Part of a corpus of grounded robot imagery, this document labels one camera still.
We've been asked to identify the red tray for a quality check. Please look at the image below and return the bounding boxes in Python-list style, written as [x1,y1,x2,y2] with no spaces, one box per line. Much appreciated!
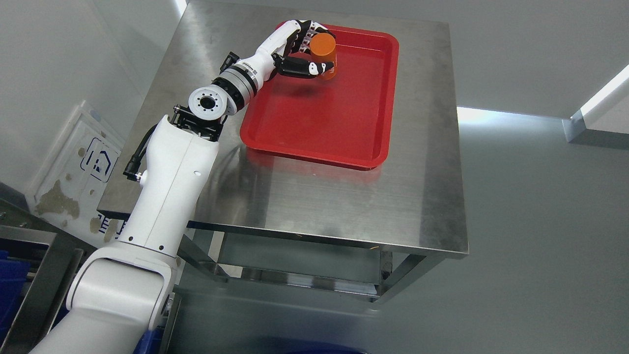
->
[240,26,400,170]

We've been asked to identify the orange capacitor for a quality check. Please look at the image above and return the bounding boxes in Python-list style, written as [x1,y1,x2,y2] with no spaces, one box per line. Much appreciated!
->
[310,33,337,80]

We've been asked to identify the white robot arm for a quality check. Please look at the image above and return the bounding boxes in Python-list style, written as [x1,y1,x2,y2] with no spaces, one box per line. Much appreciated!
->
[32,54,277,354]

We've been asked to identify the steel table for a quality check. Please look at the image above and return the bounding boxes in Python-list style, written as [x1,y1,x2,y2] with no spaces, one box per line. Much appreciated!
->
[96,0,469,304]

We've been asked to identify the steel shelf rack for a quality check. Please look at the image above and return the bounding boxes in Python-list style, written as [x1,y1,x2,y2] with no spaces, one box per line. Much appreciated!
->
[0,200,96,354]

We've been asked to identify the white sign board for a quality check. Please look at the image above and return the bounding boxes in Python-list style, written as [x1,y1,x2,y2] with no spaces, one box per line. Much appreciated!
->
[26,101,124,247]

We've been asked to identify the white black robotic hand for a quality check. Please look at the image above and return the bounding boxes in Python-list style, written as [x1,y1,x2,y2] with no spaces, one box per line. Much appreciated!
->
[236,20,337,89]

